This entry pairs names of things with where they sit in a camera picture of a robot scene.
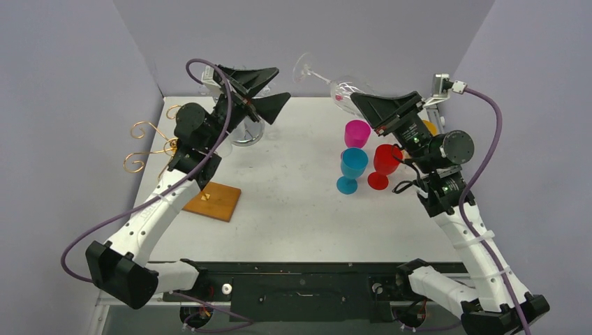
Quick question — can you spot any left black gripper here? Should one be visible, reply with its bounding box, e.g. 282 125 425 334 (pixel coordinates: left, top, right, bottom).
205 67 290 151

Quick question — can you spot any pink wine glass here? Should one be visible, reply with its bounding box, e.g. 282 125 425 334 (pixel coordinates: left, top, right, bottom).
344 119 371 149

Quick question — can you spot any red wine glass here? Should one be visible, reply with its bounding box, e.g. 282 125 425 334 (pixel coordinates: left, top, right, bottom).
367 144 404 191

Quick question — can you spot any clear glass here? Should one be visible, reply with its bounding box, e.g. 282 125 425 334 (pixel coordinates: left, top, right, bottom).
293 52 376 119

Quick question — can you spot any blue wine glass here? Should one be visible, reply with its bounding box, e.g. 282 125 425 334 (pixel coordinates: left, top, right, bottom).
336 147 369 195

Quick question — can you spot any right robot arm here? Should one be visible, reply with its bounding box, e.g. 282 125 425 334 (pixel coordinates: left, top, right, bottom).
350 83 549 334

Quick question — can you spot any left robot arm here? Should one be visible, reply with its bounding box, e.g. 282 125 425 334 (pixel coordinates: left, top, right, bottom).
85 65 290 309

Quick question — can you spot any wooden rack base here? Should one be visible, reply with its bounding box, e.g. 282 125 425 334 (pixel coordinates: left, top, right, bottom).
183 181 242 223

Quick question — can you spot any orange cup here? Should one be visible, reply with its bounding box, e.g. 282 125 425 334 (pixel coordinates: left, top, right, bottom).
422 120 438 136

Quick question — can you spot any silver wire glass rack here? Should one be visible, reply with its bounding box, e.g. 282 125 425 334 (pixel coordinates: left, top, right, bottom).
229 118 265 147

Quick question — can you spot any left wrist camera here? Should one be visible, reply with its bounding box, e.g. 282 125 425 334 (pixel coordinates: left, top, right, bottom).
201 66 223 95

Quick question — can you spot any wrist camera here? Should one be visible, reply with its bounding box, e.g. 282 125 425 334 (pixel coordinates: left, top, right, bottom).
423 73 468 108
201 66 223 95

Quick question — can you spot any aluminium table rail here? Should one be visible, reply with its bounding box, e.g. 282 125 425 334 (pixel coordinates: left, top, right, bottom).
424 104 445 134

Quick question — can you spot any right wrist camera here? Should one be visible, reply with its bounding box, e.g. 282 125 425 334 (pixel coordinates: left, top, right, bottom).
423 73 468 108

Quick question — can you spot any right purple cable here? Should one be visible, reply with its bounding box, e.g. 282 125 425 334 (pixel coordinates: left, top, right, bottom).
457 85 533 335

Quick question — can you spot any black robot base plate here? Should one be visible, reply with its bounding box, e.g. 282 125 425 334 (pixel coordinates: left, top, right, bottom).
163 262 424 323

